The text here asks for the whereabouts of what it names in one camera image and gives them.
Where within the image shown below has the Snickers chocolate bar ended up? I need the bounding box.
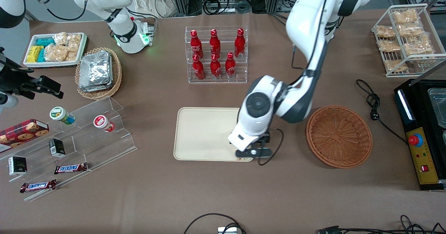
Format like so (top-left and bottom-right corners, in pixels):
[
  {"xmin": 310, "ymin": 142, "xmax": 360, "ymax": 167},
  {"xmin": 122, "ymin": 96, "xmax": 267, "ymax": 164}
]
[
  {"xmin": 20, "ymin": 179, "xmax": 57, "ymax": 194},
  {"xmin": 54, "ymin": 162, "xmax": 89, "ymax": 175}
]

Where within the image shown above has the small black carton box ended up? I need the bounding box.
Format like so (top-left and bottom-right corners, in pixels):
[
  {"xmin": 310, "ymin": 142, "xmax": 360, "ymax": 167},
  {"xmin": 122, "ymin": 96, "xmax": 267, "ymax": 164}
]
[
  {"xmin": 48, "ymin": 138, "xmax": 66, "ymax": 158},
  {"xmin": 8, "ymin": 156, "xmax": 28, "ymax": 176}
]

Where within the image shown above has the brown wicker basket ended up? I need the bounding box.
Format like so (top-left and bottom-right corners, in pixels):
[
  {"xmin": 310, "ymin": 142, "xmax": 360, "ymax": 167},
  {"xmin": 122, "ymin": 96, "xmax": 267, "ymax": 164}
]
[{"xmin": 306, "ymin": 105, "xmax": 374, "ymax": 169}]

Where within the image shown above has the white wire rack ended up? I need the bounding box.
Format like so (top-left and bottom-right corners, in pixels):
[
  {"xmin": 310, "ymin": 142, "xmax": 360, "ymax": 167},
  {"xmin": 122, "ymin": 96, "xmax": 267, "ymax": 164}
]
[{"xmin": 371, "ymin": 3, "xmax": 446, "ymax": 78}]

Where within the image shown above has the black machine with yellow panel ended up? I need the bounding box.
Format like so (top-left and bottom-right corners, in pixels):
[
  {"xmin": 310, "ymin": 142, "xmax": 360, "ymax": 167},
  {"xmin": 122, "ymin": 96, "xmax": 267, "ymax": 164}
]
[{"xmin": 394, "ymin": 78, "xmax": 446, "ymax": 192}]

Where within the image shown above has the cream plastic tray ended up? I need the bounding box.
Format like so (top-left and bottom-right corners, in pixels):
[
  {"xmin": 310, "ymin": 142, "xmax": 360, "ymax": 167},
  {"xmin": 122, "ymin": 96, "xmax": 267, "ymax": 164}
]
[{"xmin": 174, "ymin": 107, "xmax": 255, "ymax": 163}]

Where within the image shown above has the clear acrylic stepped shelf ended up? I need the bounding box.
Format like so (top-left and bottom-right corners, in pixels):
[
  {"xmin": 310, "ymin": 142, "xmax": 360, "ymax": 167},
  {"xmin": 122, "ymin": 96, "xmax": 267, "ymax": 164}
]
[{"xmin": 0, "ymin": 96, "xmax": 137, "ymax": 202}]

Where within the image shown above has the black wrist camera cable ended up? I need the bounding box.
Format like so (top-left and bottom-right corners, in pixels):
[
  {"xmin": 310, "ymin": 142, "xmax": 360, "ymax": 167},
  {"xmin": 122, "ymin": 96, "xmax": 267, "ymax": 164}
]
[{"xmin": 257, "ymin": 127, "xmax": 285, "ymax": 167}]

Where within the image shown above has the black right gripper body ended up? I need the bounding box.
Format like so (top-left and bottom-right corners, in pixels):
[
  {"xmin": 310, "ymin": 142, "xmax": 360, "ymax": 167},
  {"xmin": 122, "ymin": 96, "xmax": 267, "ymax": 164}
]
[{"xmin": 0, "ymin": 62, "xmax": 37, "ymax": 100}]

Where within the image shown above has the red lid yogurt cup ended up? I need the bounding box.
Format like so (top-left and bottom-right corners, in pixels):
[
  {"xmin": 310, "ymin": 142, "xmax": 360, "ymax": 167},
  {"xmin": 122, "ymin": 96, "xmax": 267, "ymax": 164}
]
[{"xmin": 93, "ymin": 115, "xmax": 116, "ymax": 133}]

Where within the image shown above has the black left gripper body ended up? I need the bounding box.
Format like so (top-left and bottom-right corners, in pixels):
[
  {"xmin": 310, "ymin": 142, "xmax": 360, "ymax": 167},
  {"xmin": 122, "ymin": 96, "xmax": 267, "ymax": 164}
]
[{"xmin": 249, "ymin": 132, "xmax": 272, "ymax": 150}]

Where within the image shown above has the red emergency stop button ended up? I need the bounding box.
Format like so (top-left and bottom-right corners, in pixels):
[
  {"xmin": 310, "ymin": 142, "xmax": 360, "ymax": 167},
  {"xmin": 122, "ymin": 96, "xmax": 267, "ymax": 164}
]
[{"xmin": 408, "ymin": 134, "xmax": 424, "ymax": 148}]

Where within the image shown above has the beige cloth bag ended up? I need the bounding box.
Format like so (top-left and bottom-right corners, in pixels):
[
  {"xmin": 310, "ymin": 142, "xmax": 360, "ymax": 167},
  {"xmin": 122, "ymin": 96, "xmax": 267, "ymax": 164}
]
[{"xmin": 132, "ymin": 0, "xmax": 175, "ymax": 19}]

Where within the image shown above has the red tartan cookie box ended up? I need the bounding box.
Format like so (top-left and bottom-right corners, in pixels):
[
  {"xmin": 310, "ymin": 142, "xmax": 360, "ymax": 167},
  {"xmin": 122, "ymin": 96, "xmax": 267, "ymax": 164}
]
[{"xmin": 0, "ymin": 119, "xmax": 50, "ymax": 154}]

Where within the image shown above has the black cable connector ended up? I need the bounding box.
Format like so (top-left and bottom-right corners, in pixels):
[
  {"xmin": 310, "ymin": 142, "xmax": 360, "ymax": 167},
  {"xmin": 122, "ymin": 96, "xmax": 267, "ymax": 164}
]
[{"xmin": 316, "ymin": 225, "xmax": 341, "ymax": 234}]

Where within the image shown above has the thin black cable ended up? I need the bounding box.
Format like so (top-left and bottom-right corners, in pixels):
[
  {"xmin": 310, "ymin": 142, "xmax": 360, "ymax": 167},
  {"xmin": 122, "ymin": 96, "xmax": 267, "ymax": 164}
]
[{"xmin": 340, "ymin": 214, "xmax": 446, "ymax": 234}]

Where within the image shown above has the clear acrylic bottle rack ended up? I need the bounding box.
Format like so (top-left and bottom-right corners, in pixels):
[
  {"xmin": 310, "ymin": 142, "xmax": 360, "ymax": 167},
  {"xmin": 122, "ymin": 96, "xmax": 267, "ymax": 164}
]
[{"xmin": 185, "ymin": 26, "xmax": 249, "ymax": 84}]

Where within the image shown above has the black looped cable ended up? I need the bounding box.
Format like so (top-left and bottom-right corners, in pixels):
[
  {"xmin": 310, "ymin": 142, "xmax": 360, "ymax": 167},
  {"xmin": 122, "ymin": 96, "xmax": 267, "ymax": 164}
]
[{"xmin": 183, "ymin": 213, "xmax": 248, "ymax": 234}]

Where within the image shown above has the light wicker basket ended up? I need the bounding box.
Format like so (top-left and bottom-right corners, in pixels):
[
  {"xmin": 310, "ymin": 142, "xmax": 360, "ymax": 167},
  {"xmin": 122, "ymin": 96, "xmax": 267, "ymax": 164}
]
[{"xmin": 75, "ymin": 47, "xmax": 123, "ymax": 100}]

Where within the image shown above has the black power cable with plug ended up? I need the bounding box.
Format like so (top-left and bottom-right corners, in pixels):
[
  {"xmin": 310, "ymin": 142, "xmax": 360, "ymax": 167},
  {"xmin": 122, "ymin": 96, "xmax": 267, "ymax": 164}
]
[{"xmin": 355, "ymin": 79, "xmax": 409, "ymax": 146}]

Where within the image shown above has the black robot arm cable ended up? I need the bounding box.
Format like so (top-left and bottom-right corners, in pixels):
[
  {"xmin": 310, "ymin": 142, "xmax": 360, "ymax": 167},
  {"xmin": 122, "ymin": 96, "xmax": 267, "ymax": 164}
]
[{"xmin": 25, "ymin": 0, "xmax": 88, "ymax": 22}]

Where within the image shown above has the foil wrapped sandwich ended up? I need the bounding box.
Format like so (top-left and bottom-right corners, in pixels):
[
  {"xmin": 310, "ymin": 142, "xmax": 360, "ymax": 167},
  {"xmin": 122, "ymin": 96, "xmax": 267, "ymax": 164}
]
[
  {"xmin": 79, "ymin": 82, "xmax": 113, "ymax": 93},
  {"xmin": 79, "ymin": 51, "xmax": 113, "ymax": 88}
]

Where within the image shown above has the yellow snack packet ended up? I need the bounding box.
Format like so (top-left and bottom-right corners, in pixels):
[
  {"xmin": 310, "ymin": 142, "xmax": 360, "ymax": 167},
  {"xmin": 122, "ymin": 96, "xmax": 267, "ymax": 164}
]
[{"xmin": 27, "ymin": 45, "xmax": 44, "ymax": 63}]

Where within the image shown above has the white plastic snack bin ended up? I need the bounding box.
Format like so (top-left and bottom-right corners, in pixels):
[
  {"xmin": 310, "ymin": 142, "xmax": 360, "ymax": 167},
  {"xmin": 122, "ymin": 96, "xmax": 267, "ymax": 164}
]
[{"xmin": 23, "ymin": 32, "xmax": 88, "ymax": 68}]

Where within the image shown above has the green lid sunflower cup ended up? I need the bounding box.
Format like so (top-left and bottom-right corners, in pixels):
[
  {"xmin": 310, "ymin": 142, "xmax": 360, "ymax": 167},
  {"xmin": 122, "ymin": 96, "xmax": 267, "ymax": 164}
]
[{"xmin": 49, "ymin": 106, "xmax": 76, "ymax": 126}]

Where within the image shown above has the red cola bottle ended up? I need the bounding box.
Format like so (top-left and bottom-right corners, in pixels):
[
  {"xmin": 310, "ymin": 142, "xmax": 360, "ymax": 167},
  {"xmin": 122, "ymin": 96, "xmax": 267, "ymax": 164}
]
[
  {"xmin": 192, "ymin": 54, "xmax": 206, "ymax": 81},
  {"xmin": 234, "ymin": 28, "xmax": 246, "ymax": 59},
  {"xmin": 210, "ymin": 53, "xmax": 222, "ymax": 80},
  {"xmin": 190, "ymin": 30, "xmax": 204, "ymax": 59},
  {"xmin": 225, "ymin": 52, "xmax": 237, "ymax": 79},
  {"xmin": 209, "ymin": 29, "xmax": 221, "ymax": 56}
]

